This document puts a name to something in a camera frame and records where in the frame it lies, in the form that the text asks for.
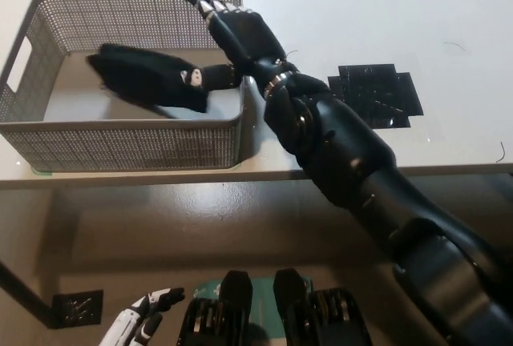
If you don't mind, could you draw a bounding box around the black table leg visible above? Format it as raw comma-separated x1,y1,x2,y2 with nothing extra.
0,260,57,329

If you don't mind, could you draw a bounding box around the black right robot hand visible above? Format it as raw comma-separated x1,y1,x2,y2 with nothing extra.
180,0,287,92

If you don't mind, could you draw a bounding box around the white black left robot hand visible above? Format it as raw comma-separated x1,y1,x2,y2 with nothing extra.
98,287,186,346

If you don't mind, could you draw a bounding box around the black fabric pencil case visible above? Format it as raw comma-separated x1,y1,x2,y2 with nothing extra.
86,42,210,115

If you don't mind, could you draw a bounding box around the grey perforated plastic basket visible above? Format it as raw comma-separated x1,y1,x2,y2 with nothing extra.
0,0,245,173

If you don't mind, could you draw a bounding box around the black tape patch on table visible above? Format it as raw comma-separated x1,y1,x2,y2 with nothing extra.
327,63,425,131

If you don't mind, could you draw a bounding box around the black teal robot body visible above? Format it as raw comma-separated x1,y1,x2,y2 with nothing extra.
178,268,372,346

